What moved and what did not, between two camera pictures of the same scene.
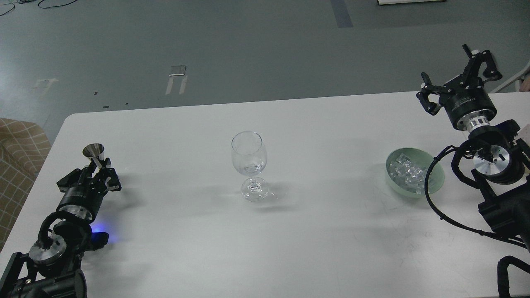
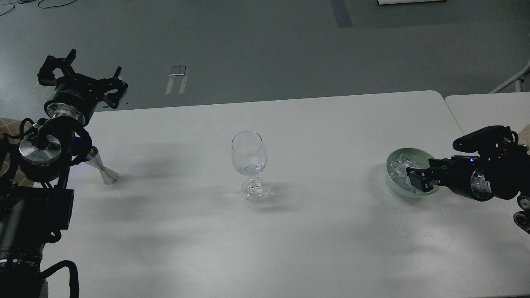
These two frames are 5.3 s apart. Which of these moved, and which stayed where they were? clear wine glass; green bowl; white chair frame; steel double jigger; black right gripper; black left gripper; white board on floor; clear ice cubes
Moved: black left gripper; black right gripper; steel double jigger
Stayed: clear wine glass; white board on floor; green bowl; clear ice cubes; white chair frame
